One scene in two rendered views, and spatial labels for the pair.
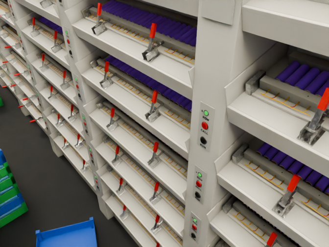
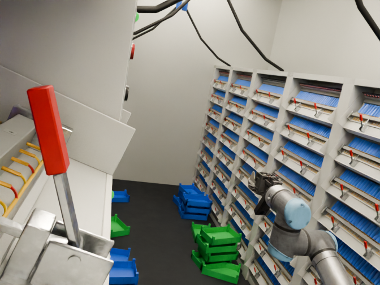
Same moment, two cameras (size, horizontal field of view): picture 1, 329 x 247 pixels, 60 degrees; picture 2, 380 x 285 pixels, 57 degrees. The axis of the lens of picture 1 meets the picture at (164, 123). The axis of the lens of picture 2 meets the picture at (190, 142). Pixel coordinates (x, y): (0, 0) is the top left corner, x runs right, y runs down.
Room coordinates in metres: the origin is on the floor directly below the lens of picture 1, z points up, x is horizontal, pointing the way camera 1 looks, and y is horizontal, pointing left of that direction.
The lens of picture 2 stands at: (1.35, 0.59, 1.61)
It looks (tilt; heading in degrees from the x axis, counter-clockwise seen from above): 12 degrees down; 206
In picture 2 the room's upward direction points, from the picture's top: 10 degrees clockwise
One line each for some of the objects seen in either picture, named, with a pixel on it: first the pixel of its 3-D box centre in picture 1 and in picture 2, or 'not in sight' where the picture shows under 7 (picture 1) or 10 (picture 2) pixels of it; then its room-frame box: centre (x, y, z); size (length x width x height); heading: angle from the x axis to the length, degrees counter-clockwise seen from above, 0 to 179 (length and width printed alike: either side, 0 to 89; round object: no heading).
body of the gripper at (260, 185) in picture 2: not in sight; (268, 187); (0.05, 0.31, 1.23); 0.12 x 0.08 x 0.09; 44
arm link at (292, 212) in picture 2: not in sight; (290, 209); (0.17, 0.43, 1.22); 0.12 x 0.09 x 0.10; 44
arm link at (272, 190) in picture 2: not in sight; (277, 198); (0.11, 0.37, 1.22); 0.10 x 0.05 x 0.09; 134
